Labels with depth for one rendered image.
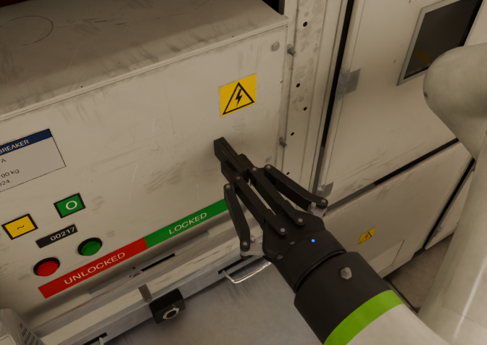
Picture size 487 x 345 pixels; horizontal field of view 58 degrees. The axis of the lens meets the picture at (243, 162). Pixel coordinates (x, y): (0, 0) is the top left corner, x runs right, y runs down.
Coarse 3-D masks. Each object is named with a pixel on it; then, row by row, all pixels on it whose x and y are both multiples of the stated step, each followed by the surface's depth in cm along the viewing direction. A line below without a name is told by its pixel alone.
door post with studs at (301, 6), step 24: (288, 0) 59; (312, 0) 61; (312, 24) 64; (288, 48) 64; (312, 48) 68; (288, 72) 69; (312, 72) 71; (288, 96) 73; (288, 120) 76; (288, 144) 81; (288, 168) 87
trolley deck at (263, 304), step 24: (264, 264) 93; (216, 288) 89; (240, 288) 89; (264, 288) 89; (288, 288) 89; (192, 312) 86; (216, 312) 86; (240, 312) 86; (264, 312) 86; (288, 312) 86; (120, 336) 82; (144, 336) 82; (168, 336) 82; (192, 336) 82; (216, 336) 82; (240, 336) 82; (264, 336) 82; (288, 336) 82; (312, 336) 82
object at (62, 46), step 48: (48, 0) 58; (96, 0) 58; (144, 0) 58; (192, 0) 58; (240, 0) 58; (0, 48) 50; (48, 48) 50; (96, 48) 50; (144, 48) 50; (192, 48) 50; (0, 96) 45; (48, 96) 44
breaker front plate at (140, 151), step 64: (192, 64) 51; (256, 64) 56; (0, 128) 43; (64, 128) 47; (128, 128) 52; (192, 128) 58; (256, 128) 65; (0, 192) 48; (64, 192) 53; (128, 192) 59; (192, 192) 66; (256, 192) 76; (0, 256) 54; (64, 256) 60
